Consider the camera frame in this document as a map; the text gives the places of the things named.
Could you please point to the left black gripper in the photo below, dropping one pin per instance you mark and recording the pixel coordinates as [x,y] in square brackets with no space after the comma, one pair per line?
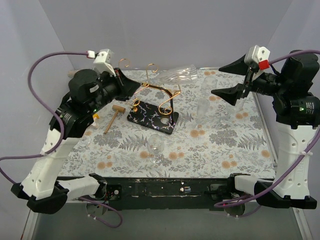
[120,83]

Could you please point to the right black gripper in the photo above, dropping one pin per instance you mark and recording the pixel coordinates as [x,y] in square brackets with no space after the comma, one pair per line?
[247,81]

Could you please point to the ribbed glass tumbler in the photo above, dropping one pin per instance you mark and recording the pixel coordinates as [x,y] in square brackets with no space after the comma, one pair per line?
[203,105]

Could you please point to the ribbed champagne flute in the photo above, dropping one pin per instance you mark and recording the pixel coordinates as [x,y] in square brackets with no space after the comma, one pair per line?
[184,75]

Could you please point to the stemless clear glass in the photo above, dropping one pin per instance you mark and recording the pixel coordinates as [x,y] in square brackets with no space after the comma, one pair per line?
[231,110]

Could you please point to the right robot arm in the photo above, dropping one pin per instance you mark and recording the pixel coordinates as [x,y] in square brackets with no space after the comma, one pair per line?
[298,122]

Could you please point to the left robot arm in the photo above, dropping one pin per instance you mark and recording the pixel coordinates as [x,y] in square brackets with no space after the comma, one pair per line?
[88,93]

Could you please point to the clear wine glass back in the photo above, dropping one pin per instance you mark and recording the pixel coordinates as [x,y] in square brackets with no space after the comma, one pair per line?
[209,83]

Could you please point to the clear wine glass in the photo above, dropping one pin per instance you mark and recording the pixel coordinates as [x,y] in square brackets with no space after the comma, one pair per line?
[155,146]
[209,83]

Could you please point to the gold black wine glass rack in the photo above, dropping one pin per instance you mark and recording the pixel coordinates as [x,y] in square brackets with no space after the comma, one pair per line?
[156,107]

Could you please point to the clear wine glass front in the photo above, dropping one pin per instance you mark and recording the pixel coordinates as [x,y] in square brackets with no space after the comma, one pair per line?
[155,146]

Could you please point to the wooden mallet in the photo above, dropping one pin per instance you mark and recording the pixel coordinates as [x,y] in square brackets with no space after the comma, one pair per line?
[117,109]

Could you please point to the colourful toy block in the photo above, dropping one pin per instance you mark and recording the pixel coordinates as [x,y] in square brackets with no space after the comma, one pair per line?
[95,118]

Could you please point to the microphone on black stand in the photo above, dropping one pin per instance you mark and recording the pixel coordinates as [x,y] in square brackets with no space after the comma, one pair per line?
[71,73]

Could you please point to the floral table mat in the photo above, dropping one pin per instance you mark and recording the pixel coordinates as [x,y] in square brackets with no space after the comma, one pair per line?
[212,147]

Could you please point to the clear glass left edge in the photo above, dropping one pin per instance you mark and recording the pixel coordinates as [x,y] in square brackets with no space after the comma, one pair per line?
[85,140]

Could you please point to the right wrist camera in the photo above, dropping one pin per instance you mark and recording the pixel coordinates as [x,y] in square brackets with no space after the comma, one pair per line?
[257,58]

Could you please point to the black base frame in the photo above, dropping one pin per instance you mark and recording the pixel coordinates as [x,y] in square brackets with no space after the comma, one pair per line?
[142,193]

